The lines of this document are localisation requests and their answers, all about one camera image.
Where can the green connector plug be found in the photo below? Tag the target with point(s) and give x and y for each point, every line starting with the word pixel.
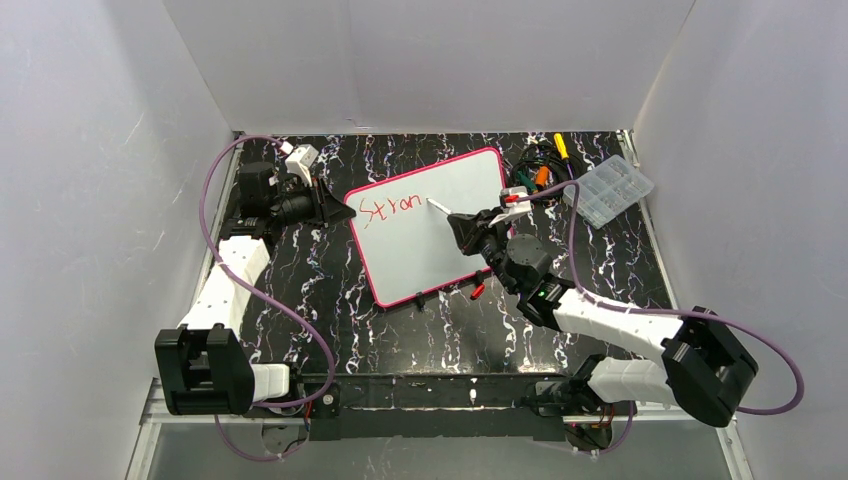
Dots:
pixel 525 181

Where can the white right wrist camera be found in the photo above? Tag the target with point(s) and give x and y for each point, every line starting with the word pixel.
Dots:
pixel 514 204

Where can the red white marker pen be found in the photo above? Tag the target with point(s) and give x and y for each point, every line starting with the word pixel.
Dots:
pixel 440 207

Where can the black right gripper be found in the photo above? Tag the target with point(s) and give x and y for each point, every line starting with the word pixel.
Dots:
pixel 482 231

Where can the yellow handled tool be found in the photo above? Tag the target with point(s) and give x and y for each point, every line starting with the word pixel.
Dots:
pixel 561 147

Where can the orange connector plug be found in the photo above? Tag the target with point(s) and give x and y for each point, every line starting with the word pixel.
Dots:
pixel 542 177

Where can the red marker cap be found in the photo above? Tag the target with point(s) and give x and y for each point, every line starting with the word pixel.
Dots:
pixel 477 291

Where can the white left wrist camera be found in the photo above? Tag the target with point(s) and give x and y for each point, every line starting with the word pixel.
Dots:
pixel 300 161

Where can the aluminium front rail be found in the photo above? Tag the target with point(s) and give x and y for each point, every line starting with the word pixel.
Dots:
pixel 373 393

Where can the clear plastic organizer box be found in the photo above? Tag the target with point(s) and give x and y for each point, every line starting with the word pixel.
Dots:
pixel 609 189

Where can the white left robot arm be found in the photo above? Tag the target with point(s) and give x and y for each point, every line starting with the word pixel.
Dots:
pixel 202 367

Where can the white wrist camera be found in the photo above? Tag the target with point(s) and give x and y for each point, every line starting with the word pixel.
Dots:
pixel 514 204
pixel 300 161

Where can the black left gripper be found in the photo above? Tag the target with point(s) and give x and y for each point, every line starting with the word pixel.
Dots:
pixel 318 206

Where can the pink framed whiteboard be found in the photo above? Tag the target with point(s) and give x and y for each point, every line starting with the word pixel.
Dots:
pixel 405 244

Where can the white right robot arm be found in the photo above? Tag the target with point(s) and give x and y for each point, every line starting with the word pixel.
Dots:
pixel 683 359

